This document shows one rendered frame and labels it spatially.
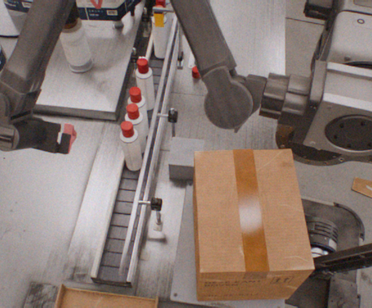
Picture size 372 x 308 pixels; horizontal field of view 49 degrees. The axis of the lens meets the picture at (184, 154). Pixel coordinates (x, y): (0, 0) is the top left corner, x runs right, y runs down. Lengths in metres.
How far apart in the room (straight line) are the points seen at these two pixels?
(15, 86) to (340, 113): 0.55
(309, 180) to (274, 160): 1.33
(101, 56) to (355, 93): 1.10
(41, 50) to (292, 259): 0.64
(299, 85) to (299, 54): 2.25
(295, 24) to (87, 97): 1.99
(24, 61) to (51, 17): 0.10
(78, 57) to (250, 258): 0.92
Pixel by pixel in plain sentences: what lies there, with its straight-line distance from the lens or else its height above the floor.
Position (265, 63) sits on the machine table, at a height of 0.83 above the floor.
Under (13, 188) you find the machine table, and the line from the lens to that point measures 1.39.
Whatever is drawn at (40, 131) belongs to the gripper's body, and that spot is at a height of 1.27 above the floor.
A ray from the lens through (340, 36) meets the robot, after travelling 0.71.
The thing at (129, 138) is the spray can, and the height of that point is 1.05.
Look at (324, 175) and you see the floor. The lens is 2.38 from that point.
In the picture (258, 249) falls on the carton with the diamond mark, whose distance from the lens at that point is 0.91.
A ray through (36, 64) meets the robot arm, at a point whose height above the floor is 1.44.
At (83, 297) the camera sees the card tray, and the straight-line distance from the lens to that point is 1.20.
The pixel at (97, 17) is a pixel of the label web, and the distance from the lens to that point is 1.66.
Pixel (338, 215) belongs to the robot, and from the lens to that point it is 2.01.
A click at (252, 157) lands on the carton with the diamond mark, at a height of 1.12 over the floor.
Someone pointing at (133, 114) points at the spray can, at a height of 1.07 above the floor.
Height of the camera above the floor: 1.97
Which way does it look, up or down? 58 degrees down
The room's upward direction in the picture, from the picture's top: straight up
